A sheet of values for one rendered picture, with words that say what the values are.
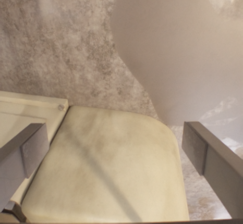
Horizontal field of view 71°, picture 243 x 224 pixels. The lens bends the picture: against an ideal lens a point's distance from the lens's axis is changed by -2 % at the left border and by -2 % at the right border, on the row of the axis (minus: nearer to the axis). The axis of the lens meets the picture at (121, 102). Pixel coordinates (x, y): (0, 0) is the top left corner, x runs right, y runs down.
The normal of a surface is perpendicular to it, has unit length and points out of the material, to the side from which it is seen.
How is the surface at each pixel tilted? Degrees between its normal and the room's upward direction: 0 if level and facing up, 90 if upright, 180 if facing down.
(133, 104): 0
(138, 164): 90
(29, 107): 90
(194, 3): 0
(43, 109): 90
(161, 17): 0
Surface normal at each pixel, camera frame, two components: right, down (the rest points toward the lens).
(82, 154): 0.07, -0.77
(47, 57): -0.11, 0.63
